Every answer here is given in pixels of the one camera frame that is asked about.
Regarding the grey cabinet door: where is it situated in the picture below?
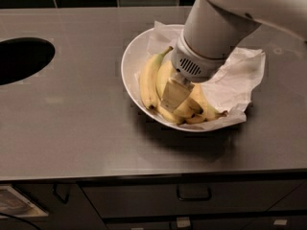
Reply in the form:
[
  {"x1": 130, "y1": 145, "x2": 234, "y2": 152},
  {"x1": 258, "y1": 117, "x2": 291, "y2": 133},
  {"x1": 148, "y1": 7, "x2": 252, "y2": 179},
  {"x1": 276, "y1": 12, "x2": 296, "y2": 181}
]
[{"x1": 0, "y1": 180, "x2": 107, "y2": 230}]

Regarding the leftmost yellow banana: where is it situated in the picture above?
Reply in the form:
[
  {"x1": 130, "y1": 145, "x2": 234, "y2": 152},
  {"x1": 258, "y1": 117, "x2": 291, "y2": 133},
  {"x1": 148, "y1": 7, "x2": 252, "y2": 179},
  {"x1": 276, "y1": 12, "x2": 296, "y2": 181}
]
[{"x1": 139, "y1": 46, "x2": 173, "y2": 109}]

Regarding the large yellow banana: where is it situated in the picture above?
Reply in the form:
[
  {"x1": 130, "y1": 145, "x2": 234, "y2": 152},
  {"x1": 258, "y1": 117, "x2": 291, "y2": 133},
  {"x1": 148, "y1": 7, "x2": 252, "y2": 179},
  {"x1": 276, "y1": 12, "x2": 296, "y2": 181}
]
[{"x1": 155, "y1": 60, "x2": 195, "y2": 118}]

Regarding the grey drawer front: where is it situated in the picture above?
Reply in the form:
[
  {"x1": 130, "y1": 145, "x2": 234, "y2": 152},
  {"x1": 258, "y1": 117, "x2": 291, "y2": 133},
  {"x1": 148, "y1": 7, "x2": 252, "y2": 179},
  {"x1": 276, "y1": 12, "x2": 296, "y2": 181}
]
[{"x1": 83, "y1": 180, "x2": 307, "y2": 219}]

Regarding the black cabinet door handle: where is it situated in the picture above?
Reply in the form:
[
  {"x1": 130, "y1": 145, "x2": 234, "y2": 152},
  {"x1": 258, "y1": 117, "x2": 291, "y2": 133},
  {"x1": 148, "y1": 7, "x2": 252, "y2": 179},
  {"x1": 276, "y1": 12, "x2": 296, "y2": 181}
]
[{"x1": 52, "y1": 183, "x2": 70, "y2": 204}]

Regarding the small white drawer label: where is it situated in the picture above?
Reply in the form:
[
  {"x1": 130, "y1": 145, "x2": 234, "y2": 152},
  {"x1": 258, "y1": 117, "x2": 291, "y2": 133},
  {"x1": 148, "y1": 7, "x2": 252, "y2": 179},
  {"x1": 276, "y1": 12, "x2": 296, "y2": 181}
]
[{"x1": 176, "y1": 217, "x2": 191, "y2": 229}]

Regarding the dark oval sink opening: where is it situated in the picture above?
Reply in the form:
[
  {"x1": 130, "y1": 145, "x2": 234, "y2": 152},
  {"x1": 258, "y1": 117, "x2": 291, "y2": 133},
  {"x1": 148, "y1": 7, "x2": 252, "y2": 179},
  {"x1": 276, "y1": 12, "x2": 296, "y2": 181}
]
[{"x1": 0, "y1": 37, "x2": 56, "y2": 85}]

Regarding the white crumpled paper sheet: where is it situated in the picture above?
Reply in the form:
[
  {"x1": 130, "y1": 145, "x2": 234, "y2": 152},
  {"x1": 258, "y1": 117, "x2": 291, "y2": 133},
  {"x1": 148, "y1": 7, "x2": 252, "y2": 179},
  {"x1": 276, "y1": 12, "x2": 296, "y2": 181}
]
[{"x1": 127, "y1": 22, "x2": 266, "y2": 132}]

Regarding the white ceramic bowl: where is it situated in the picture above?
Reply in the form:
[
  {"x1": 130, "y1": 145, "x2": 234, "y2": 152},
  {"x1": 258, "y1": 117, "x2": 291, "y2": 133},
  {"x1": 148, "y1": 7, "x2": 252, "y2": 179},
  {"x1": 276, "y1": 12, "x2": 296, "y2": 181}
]
[{"x1": 121, "y1": 22, "x2": 252, "y2": 132}]

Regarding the thin yellow banana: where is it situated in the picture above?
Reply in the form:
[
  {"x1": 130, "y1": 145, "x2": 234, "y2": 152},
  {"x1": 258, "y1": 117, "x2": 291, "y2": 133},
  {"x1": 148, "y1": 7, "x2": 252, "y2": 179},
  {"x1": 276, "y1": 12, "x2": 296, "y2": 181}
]
[{"x1": 187, "y1": 98, "x2": 203, "y2": 114}]

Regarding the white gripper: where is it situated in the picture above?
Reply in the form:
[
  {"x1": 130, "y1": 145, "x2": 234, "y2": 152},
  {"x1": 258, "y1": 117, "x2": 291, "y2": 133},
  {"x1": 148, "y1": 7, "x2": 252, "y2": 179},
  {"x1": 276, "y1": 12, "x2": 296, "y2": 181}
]
[{"x1": 159, "y1": 29, "x2": 228, "y2": 114}]

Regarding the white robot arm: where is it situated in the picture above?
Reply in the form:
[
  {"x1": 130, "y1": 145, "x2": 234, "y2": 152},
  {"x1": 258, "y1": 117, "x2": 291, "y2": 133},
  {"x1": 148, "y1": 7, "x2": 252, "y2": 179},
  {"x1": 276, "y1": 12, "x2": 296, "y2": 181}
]
[{"x1": 161, "y1": 0, "x2": 307, "y2": 111}]

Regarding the black drawer handle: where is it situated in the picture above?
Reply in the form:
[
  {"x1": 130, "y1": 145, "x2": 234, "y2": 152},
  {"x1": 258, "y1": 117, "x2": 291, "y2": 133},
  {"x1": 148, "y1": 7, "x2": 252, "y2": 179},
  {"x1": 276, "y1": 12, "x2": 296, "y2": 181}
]
[{"x1": 177, "y1": 185, "x2": 212, "y2": 202}]

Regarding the grey drawer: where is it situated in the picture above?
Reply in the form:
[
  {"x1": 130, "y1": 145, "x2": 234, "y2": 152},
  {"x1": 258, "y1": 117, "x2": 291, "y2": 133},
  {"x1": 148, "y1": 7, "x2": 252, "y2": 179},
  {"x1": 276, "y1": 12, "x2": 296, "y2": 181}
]
[
  {"x1": 83, "y1": 180, "x2": 307, "y2": 219},
  {"x1": 106, "y1": 216, "x2": 307, "y2": 230}
]

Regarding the rightmost yellow banana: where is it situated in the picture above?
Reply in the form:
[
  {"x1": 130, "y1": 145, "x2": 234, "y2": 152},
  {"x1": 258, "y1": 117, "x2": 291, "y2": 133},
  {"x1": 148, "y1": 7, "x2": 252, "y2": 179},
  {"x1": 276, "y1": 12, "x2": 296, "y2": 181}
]
[{"x1": 190, "y1": 83, "x2": 228, "y2": 124}]

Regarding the lower grey drawer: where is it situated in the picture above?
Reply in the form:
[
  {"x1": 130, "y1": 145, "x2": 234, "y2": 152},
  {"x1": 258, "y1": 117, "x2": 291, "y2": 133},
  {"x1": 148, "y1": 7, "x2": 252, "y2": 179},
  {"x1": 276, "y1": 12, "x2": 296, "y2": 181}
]
[{"x1": 106, "y1": 216, "x2": 307, "y2": 230}]

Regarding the black cable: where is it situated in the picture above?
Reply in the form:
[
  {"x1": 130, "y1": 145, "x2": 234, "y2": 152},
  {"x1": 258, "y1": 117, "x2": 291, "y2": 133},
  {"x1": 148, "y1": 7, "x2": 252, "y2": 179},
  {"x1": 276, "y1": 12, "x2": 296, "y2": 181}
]
[{"x1": 0, "y1": 212, "x2": 42, "y2": 230}]

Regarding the right white drawer label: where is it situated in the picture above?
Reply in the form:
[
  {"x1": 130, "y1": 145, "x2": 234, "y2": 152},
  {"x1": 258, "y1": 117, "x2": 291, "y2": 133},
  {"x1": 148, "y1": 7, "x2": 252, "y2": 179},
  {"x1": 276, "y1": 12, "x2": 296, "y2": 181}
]
[{"x1": 273, "y1": 219, "x2": 288, "y2": 226}]

